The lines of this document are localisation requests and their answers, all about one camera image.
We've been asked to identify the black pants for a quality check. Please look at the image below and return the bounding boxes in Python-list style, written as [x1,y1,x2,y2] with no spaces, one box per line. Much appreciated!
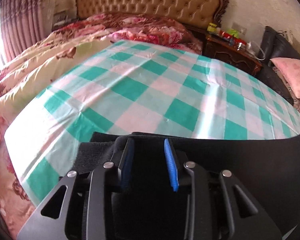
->
[72,131,300,240]

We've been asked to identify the dark wooden nightstand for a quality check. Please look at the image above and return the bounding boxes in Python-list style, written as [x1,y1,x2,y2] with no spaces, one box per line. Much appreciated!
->
[205,34,263,77]

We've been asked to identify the wall socket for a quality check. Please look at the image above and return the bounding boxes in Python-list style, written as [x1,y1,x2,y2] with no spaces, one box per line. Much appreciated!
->
[231,22,248,36]

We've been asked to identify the tufted tan carved headboard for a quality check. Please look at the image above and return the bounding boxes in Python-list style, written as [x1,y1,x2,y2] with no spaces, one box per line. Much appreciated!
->
[75,0,229,30]

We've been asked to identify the black leather chair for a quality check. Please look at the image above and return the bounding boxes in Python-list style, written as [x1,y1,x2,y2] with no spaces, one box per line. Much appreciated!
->
[255,26,300,106]

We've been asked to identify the pink floral blanket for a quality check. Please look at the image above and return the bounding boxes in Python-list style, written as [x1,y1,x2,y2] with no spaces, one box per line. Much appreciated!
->
[52,12,203,55]

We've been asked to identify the green white checked bed sheet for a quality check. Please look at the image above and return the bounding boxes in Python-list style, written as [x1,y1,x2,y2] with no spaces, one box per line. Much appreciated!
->
[4,39,300,210]

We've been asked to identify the pink striped curtain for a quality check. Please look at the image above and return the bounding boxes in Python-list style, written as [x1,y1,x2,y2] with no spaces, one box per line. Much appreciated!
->
[0,0,56,63]

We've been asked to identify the cream floral quilt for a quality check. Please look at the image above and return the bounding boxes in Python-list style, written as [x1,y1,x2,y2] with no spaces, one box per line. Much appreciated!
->
[0,31,115,238]

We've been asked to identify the pink pillow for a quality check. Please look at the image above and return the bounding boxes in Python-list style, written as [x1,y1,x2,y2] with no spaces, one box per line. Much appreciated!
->
[269,57,300,105]

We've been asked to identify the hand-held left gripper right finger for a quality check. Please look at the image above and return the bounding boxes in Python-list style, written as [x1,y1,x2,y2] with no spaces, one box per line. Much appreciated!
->
[164,138,283,240]

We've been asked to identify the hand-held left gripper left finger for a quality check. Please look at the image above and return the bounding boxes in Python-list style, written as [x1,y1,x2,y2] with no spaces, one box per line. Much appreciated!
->
[16,138,135,240]

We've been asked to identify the dark bedside shelf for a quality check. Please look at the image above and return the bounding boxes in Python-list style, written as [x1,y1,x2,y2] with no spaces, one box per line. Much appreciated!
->
[52,10,78,31]

